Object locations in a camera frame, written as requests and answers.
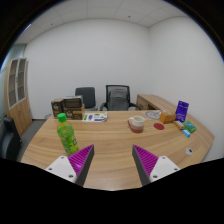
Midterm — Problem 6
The white and brown mug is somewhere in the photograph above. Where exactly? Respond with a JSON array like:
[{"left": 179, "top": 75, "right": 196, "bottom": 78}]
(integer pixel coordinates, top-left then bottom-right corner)
[{"left": 127, "top": 115, "right": 146, "bottom": 134}]

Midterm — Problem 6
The black office chair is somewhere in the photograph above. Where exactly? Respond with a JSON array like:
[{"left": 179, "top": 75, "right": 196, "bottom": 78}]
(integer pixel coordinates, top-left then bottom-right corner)
[{"left": 74, "top": 86, "right": 98, "bottom": 112}]

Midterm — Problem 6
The wooden side desk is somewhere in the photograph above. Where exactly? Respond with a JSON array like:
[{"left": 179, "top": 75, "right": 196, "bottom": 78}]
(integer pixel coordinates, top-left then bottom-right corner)
[{"left": 136, "top": 93, "right": 178, "bottom": 114}]

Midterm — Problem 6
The green flat packet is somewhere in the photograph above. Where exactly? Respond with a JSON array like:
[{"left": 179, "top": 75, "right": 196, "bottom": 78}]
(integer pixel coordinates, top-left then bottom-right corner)
[{"left": 182, "top": 120, "right": 197, "bottom": 134}]

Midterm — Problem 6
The grey mesh office chair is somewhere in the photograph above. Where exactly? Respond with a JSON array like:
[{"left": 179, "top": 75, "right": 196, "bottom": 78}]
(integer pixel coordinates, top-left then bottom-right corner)
[{"left": 99, "top": 84, "right": 142, "bottom": 112}]

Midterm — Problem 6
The black leather armchair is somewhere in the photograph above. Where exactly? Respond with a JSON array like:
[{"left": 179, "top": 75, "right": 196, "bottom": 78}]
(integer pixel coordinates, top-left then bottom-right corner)
[{"left": 0, "top": 116, "right": 23, "bottom": 162}]

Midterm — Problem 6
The green drink bottle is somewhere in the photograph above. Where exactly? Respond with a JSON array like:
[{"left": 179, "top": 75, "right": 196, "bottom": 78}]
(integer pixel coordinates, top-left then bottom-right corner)
[{"left": 56, "top": 112, "right": 80, "bottom": 157}]

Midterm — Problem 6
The beige small box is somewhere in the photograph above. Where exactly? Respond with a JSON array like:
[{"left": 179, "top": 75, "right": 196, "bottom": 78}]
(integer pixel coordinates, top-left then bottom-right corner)
[{"left": 172, "top": 120, "right": 186, "bottom": 130}]

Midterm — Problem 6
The wooden shelf cabinet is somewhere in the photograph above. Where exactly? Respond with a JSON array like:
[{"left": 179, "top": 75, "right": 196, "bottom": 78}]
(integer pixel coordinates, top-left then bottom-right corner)
[{"left": 4, "top": 57, "right": 33, "bottom": 137}]

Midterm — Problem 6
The white printed leaflet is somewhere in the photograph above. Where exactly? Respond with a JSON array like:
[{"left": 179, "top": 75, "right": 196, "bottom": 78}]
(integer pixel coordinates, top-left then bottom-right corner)
[{"left": 81, "top": 112, "right": 108, "bottom": 123}]

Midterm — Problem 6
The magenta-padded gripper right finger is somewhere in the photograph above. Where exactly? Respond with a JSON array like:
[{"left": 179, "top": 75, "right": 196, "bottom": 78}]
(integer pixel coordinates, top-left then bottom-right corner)
[{"left": 131, "top": 144, "right": 181, "bottom": 187}]

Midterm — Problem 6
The brown cardboard box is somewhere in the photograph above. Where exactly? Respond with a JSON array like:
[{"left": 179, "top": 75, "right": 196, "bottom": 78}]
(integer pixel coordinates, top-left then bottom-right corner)
[{"left": 62, "top": 95, "right": 86, "bottom": 121}]

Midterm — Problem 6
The purple retail package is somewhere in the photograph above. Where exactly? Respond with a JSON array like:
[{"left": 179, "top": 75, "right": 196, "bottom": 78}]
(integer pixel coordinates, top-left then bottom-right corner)
[{"left": 174, "top": 100, "right": 190, "bottom": 123}]

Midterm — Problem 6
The flat round red coaster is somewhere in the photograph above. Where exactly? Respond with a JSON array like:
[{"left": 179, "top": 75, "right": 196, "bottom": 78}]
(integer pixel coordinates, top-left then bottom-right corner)
[{"left": 153, "top": 122, "right": 165, "bottom": 131}]

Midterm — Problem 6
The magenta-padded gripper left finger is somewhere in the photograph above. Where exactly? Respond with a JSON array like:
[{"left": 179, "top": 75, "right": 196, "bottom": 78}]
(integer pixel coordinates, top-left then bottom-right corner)
[{"left": 44, "top": 143, "right": 95, "bottom": 188}]

